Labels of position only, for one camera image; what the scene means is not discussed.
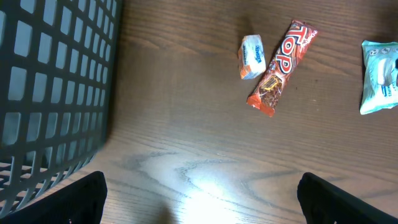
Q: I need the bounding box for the grey plastic mesh basket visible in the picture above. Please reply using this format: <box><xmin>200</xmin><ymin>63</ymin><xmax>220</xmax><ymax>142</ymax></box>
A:
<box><xmin>1</xmin><ymin>0</ymin><xmax>123</xmax><ymax>217</ymax></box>

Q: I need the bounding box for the small orange white candy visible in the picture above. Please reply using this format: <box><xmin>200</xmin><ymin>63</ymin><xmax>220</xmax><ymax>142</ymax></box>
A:
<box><xmin>238</xmin><ymin>34</ymin><xmax>266</xmax><ymax>80</ymax></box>

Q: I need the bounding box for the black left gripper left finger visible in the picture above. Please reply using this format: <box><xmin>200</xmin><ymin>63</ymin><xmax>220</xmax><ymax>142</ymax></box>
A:
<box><xmin>1</xmin><ymin>171</ymin><xmax>108</xmax><ymax>224</ymax></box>

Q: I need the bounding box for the orange Top chocolate bar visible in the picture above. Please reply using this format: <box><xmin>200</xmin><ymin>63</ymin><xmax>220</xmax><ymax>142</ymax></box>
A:
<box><xmin>247</xmin><ymin>20</ymin><xmax>318</xmax><ymax>117</ymax></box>

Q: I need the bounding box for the mint green snack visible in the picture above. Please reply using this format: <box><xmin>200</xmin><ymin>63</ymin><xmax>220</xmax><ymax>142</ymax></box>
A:
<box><xmin>359</xmin><ymin>40</ymin><xmax>397</xmax><ymax>115</ymax></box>

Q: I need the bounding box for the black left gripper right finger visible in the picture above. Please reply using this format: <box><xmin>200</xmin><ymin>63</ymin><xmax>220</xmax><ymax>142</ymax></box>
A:
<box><xmin>297</xmin><ymin>172</ymin><xmax>397</xmax><ymax>224</ymax></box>

